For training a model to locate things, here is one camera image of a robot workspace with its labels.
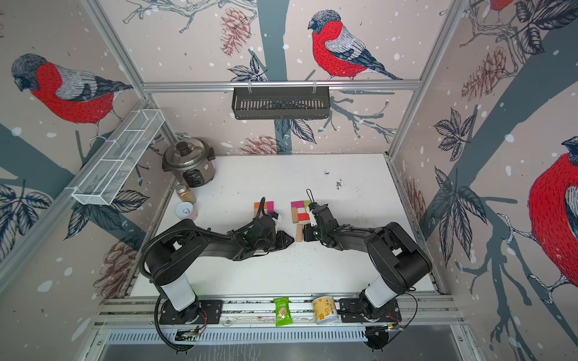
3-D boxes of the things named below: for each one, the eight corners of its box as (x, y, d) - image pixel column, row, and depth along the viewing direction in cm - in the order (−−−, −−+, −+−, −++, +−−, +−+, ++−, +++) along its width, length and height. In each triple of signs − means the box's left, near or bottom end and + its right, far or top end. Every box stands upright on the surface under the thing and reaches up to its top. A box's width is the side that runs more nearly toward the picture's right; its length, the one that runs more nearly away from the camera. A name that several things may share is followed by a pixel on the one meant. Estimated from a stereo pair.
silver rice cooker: (173, 191, 107) (154, 165, 93) (185, 164, 119) (169, 137, 104) (213, 191, 107) (199, 165, 93) (221, 164, 119) (210, 137, 104)
